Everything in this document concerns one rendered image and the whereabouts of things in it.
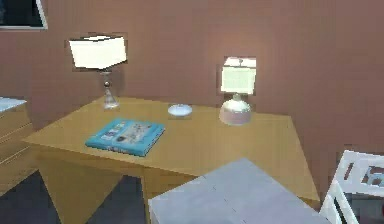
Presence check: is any grey box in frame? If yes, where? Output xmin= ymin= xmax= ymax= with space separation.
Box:
xmin=147 ymin=157 xmax=333 ymax=224

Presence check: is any tall silver table lamp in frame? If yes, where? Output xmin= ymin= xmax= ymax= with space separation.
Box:
xmin=68 ymin=34 xmax=129 ymax=110

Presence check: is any blue book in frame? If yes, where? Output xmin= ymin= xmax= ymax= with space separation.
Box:
xmin=84 ymin=117 xmax=167 ymax=158

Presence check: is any short round-base table lamp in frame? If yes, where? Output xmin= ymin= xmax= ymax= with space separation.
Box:
xmin=218 ymin=56 xmax=258 ymax=127

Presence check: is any wooden chest of drawers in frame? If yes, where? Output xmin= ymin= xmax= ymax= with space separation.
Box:
xmin=0 ymin=96 xmax=39 ymax=197

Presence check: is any wooden desk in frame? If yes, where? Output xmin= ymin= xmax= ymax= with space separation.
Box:
xmin=22 ymin=96 xmax=322 ymax=224

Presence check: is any white bowl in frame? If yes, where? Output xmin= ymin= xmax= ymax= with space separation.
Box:
xmin=167 ymin=103 xmax=194 ymax=119

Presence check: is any white chair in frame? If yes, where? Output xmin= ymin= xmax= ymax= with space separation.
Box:
xmin=319 ymin=149 xmax=384 ymax=224

